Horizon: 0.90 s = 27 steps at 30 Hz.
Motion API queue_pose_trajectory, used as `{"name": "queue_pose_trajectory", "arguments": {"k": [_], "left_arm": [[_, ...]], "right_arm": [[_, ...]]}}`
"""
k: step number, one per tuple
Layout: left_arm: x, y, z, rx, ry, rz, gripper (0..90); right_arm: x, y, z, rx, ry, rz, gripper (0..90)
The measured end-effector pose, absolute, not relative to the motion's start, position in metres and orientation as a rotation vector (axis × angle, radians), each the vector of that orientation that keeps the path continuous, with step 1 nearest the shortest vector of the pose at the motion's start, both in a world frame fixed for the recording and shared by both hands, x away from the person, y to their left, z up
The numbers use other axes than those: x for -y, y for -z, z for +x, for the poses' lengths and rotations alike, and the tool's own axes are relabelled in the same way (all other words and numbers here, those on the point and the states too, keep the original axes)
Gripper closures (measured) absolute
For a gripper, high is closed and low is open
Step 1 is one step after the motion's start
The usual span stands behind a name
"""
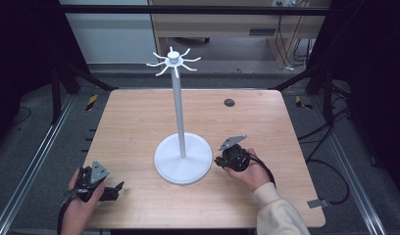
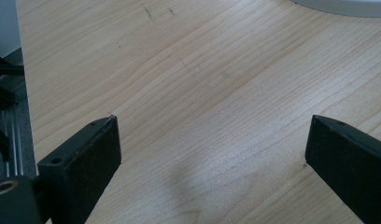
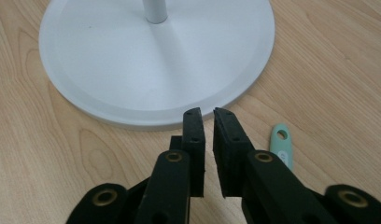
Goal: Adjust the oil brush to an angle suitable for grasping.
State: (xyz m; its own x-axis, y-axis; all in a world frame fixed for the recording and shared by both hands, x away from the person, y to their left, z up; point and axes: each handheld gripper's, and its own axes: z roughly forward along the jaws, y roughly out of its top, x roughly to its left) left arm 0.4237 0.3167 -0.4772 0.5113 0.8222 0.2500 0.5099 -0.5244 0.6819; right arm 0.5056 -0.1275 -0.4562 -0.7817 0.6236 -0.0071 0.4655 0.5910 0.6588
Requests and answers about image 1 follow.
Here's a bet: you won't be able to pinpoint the white hook stand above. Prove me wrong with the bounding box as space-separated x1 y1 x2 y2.
145 46 214 186

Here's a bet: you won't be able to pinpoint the person's right hand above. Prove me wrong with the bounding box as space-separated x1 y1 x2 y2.
224 147 272 193

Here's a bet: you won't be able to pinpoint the yellow black floor tape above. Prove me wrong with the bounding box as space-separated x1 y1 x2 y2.
85 94 99 112
294 95 314 111

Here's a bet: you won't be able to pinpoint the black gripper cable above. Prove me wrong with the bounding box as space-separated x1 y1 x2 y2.
248 153 277 189
56 191 78 235

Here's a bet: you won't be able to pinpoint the black floor cable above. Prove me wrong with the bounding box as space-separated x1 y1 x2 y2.
297 106 351 206

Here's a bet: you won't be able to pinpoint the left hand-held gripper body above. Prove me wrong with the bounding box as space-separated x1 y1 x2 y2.
75 160 111 203

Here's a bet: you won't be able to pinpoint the black metal stand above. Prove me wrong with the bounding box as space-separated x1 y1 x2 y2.
270 63 336 126
50 60 119 125

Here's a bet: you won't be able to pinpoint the grey metal bracket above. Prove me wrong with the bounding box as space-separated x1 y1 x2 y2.
307 198 330 210

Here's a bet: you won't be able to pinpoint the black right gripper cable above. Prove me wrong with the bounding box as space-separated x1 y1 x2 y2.
248 153 277 189

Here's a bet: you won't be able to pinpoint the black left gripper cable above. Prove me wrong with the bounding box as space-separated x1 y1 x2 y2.
56 191 78 235

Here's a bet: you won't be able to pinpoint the white cabinet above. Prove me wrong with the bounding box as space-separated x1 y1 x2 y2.
59 0 157 65

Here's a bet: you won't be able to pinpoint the person's left hand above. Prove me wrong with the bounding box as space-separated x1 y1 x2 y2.
65 167 106 220

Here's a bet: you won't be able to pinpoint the black horizontal bar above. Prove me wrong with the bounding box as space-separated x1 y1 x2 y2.
59 4 330 17

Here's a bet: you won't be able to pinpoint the hanging background cables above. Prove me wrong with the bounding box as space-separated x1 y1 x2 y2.
275 1 317 72

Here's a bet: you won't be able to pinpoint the aluminium floor rail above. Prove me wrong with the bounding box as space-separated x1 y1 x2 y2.
309 95 389 235
0 94 75 235

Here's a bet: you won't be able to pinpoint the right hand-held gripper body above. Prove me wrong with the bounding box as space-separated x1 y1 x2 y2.
218 134 252 173

